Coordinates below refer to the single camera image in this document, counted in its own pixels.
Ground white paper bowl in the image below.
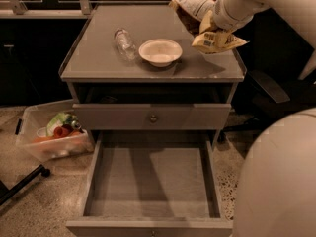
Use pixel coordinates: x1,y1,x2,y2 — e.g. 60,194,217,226
138,39,183,67

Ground clear plastic water bottle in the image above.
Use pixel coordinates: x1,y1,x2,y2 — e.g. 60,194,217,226
114,28,136,61

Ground brown chip bag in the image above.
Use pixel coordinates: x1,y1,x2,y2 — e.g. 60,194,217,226
169,0,247,54

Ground grey drawer cabinet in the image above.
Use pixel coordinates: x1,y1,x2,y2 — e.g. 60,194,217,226
58,4,247,237

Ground orange red can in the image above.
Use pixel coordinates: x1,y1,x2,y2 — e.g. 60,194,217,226
53,125,73,139

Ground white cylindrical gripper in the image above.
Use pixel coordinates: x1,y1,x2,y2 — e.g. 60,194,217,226
199,0,269,34

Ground black office chair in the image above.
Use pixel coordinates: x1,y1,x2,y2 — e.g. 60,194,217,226
218,9,316,141

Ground closed grey top drawer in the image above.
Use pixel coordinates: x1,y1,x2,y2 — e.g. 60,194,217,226
73,104,231,130

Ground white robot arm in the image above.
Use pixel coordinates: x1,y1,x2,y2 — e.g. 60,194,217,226
214,0,316,237

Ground black chair leg with caster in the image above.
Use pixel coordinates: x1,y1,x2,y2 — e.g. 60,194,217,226
0,165,50,205

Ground green snack bag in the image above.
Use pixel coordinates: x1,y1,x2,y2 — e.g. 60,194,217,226
46,112,78,136

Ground round metal drawer knob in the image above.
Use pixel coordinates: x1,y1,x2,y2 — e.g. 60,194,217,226
150,115,158,123

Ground clear plastic storage bin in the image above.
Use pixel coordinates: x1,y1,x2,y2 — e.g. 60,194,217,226
16,100,94,162

